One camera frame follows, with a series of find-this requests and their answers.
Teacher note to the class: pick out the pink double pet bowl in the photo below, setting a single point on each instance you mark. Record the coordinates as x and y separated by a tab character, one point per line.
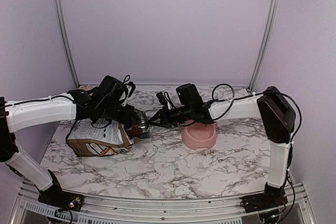
199	136

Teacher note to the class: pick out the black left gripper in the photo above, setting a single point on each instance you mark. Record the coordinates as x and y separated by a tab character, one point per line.
125	118

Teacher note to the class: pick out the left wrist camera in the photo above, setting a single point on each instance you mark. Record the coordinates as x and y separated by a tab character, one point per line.
128	90

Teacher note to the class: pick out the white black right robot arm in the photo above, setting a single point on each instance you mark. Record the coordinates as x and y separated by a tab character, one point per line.
278	113

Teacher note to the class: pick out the right aluminium frame post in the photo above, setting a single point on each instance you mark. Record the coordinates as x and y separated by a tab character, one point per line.
271	17

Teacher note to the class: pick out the front aluminium frame rail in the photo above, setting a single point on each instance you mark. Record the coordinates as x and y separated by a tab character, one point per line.
105	209

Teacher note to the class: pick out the aluminium frame post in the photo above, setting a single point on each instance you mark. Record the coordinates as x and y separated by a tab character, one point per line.
271	17
65	42

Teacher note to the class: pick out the left aluminium frame post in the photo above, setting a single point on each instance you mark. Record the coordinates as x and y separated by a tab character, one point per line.
65	42

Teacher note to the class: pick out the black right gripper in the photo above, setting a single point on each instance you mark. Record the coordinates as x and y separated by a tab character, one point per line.
166	120

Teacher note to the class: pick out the brown white dog food bag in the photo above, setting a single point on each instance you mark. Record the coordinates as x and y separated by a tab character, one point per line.
103	138

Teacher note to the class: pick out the red patterned ceramic bowl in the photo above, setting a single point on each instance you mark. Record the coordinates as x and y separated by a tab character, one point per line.
87	88

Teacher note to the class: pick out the brown dog food kibble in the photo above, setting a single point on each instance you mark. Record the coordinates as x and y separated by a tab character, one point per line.
135	130

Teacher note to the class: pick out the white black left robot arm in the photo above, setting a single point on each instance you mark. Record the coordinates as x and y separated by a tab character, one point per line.
107	101

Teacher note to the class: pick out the silver metal scoop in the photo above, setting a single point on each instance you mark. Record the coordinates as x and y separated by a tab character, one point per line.
140	117

